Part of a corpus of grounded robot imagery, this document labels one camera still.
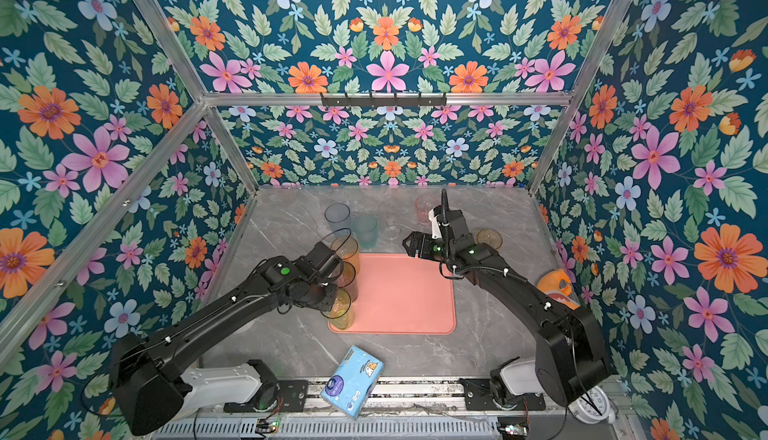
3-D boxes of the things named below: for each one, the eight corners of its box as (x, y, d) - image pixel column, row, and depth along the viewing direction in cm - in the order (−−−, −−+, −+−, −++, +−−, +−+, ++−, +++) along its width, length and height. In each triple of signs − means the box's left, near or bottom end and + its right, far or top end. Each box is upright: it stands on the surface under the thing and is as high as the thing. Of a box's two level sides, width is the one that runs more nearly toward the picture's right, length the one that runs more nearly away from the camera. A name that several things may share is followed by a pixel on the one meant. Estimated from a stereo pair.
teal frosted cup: (357, 250, 104) (351, 230, 94) (358, 235, 108) (354, 214, 99) (378, 250, 104) (375, 230, 94) (379, 235, 108) (376, 214, 99)
